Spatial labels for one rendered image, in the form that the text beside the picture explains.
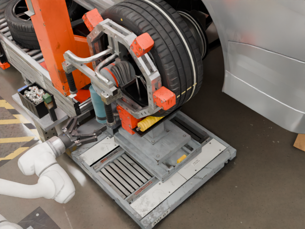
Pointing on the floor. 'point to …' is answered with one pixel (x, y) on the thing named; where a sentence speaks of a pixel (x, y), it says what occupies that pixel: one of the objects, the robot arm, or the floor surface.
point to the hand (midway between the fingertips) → (95, 120)
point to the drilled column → (45, 136)
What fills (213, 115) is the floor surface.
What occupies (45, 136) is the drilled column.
